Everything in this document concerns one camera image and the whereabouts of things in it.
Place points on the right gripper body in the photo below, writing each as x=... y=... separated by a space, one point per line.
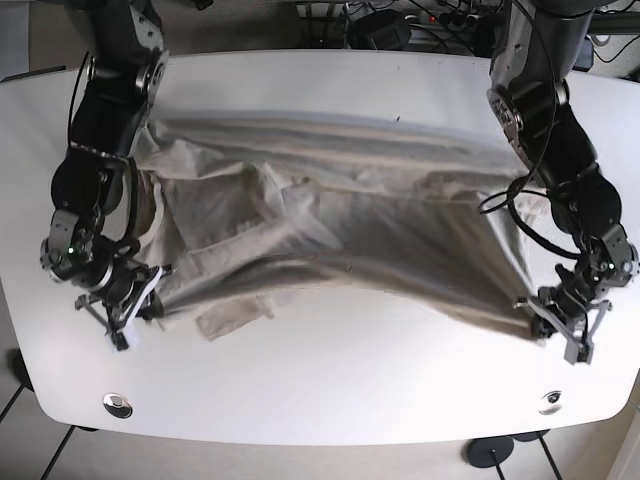
x=115 y=284

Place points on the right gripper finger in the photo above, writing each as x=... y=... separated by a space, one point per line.
x=151 y=307

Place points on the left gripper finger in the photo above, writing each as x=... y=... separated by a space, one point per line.
x=541 y=328

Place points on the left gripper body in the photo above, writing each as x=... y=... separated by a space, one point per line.
x=577 y=305

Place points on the cream white T-shirt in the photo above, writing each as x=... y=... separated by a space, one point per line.
x=252 y=212

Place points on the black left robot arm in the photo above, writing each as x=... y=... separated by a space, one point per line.
x=530 y=97

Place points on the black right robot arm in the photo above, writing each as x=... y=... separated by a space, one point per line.
x=95 y=190

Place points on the right silver table grommet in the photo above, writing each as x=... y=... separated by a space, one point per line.
x=550 y=403

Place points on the silver table grommet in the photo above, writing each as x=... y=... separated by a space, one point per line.
x=550 y=403
x=117 y=405

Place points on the left silver table grommet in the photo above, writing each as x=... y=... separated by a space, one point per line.
x=117 y=405

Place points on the black round stand base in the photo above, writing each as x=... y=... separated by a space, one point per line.
x=489 y=452

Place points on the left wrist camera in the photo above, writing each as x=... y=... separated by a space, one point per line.
x=579 y=352

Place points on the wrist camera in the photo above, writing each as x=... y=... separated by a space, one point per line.
x=124 y=339
x=579 y=352

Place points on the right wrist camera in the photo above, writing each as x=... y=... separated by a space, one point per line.
x=124 y=339

